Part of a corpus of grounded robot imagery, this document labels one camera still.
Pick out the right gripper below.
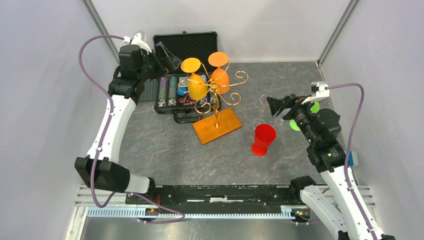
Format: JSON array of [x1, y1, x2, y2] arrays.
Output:
[[266, 93, 318, 145]]

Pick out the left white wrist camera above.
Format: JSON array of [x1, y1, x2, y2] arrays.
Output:
[[130, 31, 153, 54]]

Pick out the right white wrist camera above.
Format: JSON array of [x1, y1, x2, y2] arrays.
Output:
[[302, 81, 330, 105]]

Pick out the gold wire glass rack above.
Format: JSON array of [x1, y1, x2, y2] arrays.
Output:
[[186, 59, 249, 117]]

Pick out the yellow wine glass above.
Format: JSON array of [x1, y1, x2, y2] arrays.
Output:
[[180, 57, 208, 101]]

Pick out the red wine glass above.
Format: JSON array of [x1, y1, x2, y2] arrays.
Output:
[[251, 123, 277, 157]]

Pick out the black poker chip case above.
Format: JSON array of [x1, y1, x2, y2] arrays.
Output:
[[153, 31, 221, 124]]

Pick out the clear wine glass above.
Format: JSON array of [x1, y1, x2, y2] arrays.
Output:
[[274, 115, 285, 127], [252, 94, 270, 129]]

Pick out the clear wine glass front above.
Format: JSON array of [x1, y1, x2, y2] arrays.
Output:
[[252, 94, 270, 129]]

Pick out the clear wine glass back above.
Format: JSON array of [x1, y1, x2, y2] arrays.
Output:
[[274, 115, 285, 127]]

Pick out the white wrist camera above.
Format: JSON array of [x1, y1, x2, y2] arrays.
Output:
[[130, 31, 153, 54], [302, 81, 330, 105]]

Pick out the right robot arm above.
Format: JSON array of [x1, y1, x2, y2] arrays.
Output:
[[266, 94, 395, 240]]

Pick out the blue green toy blocks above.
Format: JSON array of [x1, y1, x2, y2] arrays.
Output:
[[348, 151, 358, 167]]

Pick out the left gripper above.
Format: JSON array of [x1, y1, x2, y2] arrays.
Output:
[[137, 42, 182, 82]]

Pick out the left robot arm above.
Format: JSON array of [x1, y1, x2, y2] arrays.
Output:
[[74, 42, 182, 204]]

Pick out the orange wine glass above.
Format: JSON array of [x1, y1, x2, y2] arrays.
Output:
[[208, 51, 230, 95]]

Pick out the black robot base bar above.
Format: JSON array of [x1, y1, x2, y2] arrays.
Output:
[[145, 184, 299, 214]]

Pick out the orange wooden rack base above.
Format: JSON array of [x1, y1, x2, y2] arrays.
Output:
[[192, 108, 243, 145]]

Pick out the white slotted cable duct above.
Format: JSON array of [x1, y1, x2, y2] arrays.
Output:
[[86, 206, 310, 220]]

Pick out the green wine glass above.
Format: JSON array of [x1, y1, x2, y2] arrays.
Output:
[[289, 102, 320, 132]]

